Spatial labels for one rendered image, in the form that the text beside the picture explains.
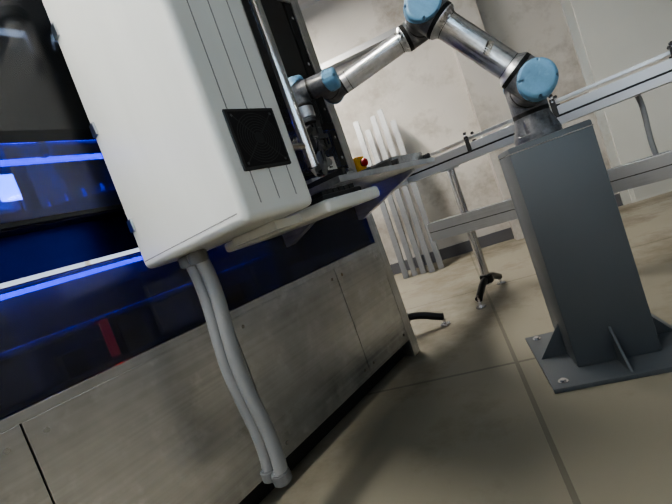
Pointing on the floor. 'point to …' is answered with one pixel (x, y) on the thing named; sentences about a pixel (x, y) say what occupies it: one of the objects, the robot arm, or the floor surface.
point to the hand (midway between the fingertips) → (320, 174)
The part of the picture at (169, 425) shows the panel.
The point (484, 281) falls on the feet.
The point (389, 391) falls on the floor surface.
